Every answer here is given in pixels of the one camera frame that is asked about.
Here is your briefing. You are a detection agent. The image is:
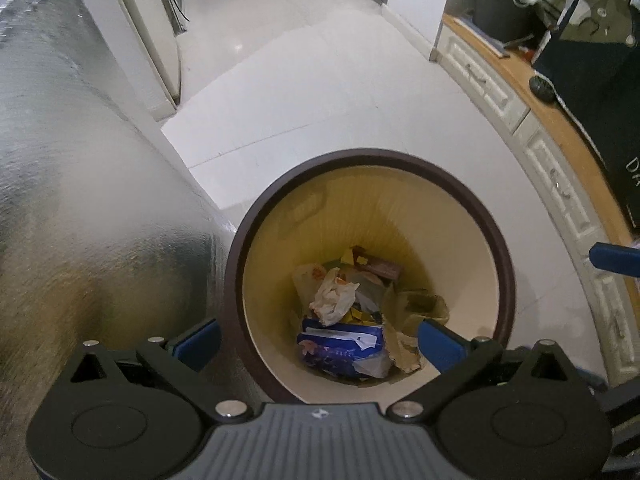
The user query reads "red shiny snack box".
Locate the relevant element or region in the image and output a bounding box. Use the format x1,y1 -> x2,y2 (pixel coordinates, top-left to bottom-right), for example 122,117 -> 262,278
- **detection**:
349,246 -> 402,281

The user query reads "white cabinet with wooden top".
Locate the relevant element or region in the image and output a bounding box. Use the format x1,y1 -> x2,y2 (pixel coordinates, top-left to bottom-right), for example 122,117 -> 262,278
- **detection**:
435,15 -> 639,385

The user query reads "white refrigerator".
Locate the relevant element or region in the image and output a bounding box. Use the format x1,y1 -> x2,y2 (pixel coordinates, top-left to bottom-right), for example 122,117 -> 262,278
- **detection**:
122,0 -> 188,108

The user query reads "grey bin with white bag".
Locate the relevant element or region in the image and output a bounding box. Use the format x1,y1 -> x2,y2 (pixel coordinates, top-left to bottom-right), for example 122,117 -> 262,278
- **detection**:
472,0 -> 540,44

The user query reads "yellow round trash bin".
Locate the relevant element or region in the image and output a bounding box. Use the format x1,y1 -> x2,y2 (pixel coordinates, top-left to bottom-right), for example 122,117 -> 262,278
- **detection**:
222,148 -> 516,406

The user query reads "torn brown cardboard box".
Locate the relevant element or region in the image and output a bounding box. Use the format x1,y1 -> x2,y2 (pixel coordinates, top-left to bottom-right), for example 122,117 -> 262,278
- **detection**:
381,286 -> 449,374

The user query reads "black round object on cabinet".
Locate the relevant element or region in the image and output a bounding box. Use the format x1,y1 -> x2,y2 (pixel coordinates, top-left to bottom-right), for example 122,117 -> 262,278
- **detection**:
528,75 -> 558,105

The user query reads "black cardboard box on cabinet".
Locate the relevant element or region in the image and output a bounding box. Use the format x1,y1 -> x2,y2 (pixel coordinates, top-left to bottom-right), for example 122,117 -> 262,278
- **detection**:
534,0 -> 640,232

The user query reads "white plastic bag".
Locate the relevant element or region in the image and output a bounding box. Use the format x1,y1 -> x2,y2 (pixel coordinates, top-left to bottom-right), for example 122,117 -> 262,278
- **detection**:
309,268 -> 359,327

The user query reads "blue purple plastic package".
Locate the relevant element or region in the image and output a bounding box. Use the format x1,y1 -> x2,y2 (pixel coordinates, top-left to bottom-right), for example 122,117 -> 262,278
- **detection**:
296,318 -> 393,382

